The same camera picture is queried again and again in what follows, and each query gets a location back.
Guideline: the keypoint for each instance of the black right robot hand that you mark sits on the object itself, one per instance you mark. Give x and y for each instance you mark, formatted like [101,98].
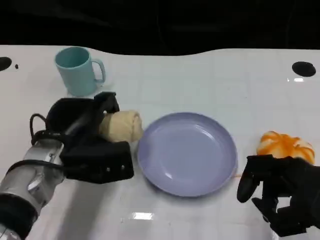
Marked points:
[290,190]

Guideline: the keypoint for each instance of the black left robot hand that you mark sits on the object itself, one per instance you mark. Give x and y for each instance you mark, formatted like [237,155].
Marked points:
[67,115]

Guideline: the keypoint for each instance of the beige towel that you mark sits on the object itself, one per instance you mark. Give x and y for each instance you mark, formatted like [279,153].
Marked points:
[122,126]

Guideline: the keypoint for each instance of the pale green mug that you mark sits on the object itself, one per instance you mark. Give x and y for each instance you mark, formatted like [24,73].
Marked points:
[77,72]

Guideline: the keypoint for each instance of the orange and white bread roll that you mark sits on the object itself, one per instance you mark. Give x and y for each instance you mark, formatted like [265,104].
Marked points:
[285,145]

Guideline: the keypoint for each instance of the black table hole grommet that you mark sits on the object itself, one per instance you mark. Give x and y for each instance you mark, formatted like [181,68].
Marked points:
[3,63]
[303,68]

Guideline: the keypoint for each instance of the lilac plate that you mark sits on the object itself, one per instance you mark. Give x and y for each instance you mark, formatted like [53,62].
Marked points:
[187,155]

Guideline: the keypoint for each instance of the black backdrop cloth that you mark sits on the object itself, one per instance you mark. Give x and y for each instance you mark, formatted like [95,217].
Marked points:
[160,22]

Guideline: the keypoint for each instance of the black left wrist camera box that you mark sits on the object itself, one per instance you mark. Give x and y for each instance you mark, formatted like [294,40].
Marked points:
[100,162]

